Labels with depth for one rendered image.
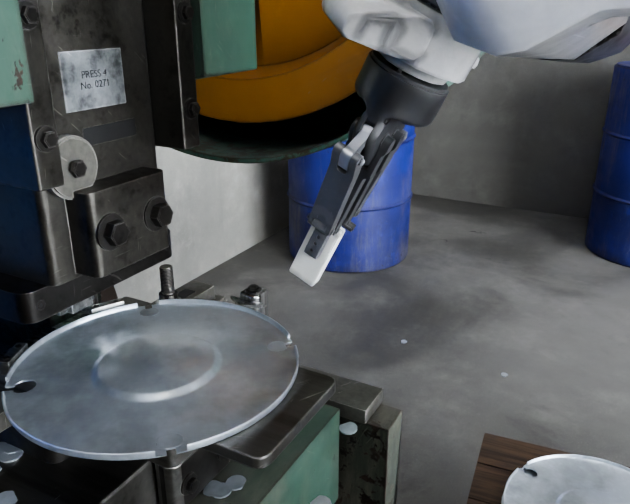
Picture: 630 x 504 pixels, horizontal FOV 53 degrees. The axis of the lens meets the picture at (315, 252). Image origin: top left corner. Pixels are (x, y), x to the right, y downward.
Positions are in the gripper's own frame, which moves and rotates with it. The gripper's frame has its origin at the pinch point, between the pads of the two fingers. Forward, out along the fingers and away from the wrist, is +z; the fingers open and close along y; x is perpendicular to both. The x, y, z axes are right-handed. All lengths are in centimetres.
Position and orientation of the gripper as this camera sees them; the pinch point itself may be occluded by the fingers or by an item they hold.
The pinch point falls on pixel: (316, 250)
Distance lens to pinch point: 63.0
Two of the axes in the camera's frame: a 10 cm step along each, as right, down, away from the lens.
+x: -8.0, -5.6, 2.1
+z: -3.9, 7.6, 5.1
